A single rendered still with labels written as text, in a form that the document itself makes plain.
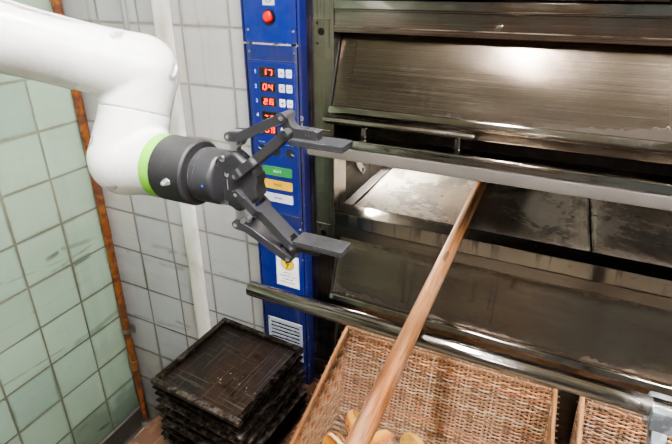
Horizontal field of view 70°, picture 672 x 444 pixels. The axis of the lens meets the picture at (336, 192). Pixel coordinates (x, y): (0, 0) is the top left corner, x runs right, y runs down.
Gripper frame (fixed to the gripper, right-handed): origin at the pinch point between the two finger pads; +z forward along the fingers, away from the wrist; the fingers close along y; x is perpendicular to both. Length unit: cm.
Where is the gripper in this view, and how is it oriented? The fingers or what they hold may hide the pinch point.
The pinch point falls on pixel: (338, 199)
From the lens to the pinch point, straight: 58.3
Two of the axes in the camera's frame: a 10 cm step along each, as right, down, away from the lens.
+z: 9.0, 1.7, -3.9
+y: 0.0, 9.2, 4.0
